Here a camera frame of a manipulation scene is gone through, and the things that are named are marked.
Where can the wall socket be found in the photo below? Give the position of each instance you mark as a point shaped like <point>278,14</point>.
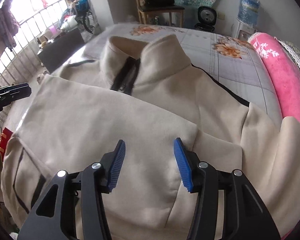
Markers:
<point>222,16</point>

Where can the dark hanging garment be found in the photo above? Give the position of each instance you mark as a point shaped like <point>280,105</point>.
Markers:
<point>5,22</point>

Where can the pink patterned blanket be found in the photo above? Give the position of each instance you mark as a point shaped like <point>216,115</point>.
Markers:
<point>285,80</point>

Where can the metal window railing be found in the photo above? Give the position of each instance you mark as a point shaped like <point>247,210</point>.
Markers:
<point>22,40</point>

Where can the cream zip jacket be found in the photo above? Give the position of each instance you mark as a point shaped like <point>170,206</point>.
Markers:
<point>90,117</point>

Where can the dark low cabinet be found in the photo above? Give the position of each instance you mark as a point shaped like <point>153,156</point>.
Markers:
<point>62,47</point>

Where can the floral checked tablecloth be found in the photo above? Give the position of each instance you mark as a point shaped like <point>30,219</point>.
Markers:
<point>210,62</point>

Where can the black round fan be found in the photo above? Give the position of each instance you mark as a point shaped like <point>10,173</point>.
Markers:
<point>206,16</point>

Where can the pink plastic container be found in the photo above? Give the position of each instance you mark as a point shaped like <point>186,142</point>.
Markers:
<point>51,30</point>

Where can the wooden chair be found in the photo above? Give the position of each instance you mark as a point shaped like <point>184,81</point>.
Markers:
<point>162,8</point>

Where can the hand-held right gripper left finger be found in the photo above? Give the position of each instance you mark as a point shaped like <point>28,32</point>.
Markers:
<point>117,165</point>

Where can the blue water bottle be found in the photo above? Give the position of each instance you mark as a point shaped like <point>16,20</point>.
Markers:
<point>248,7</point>

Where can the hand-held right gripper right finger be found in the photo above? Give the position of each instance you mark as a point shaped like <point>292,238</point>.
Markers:
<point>182,165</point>

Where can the black bag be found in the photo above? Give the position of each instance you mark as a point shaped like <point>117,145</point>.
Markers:
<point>157,0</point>

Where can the red gift bag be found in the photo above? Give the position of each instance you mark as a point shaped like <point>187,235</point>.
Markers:
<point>6,137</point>

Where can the white water dispenser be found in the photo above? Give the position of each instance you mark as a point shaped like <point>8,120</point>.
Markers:
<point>240,31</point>

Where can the wheelchair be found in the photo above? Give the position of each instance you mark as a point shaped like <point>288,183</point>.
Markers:
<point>86,17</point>

